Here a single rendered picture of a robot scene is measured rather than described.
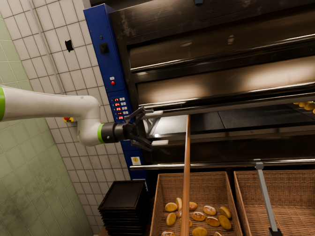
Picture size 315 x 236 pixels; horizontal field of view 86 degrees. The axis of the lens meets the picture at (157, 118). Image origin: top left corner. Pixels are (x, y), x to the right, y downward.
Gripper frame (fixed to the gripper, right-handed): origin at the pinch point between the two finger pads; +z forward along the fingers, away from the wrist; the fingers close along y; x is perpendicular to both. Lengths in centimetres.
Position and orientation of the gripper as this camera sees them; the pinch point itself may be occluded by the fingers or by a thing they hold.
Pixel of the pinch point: (162, 128)
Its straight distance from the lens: 70.0
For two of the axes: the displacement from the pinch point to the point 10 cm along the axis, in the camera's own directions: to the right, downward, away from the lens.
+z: 9.7, -1.1, -2.4
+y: 1.8, 9.3, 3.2
